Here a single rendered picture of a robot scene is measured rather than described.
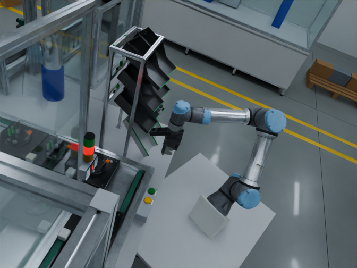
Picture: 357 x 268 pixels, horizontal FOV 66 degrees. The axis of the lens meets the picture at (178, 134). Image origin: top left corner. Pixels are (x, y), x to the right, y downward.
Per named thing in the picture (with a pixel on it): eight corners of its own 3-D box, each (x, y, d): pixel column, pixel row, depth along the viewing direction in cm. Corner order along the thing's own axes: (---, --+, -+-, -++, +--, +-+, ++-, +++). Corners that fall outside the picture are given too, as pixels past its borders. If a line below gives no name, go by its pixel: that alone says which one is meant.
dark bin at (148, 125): (156, 123, 177) (162, 117, 172) (146, 134, 167) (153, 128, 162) (125, 91, 173) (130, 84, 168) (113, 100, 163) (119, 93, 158)
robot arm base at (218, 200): (228, 218, 163) (239, 205, 163) (222, 215, 150) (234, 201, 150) (210, 200, 171) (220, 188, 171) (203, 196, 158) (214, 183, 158)
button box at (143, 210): (156, 194, 171) (158, 189, 167) (145, 223, 155) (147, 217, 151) (145, 191, 171) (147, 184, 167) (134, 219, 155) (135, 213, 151)
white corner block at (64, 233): (70, 234, 135) (70, 229, 132) (66, 242, 131) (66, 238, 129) (62, 230, 135) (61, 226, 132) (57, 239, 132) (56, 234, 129)
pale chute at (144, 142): (153, 145, 189) (158, 144, 187) (143, 157, 179) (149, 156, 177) (132, 110, 179) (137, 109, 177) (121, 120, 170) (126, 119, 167)
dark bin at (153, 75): (168, 81, 156) (176, 73, 151) (158, 91, 146) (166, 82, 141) (133, 44, 152) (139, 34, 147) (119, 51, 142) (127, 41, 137)
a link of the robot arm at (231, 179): (229, 197, 168) (244, 180, 169) (239, 206, 155) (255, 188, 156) (217, 185, 165) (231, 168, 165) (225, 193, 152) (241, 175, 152)
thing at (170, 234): (274, 216, 193) (275, 214, 191) (200, 324, 132) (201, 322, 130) (198, 155, 218) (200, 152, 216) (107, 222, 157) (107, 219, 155)
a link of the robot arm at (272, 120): (245, 202, 157) (275, 111, 152) (257, 214, 143) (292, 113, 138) (226, 198, 154) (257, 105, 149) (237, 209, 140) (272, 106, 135)
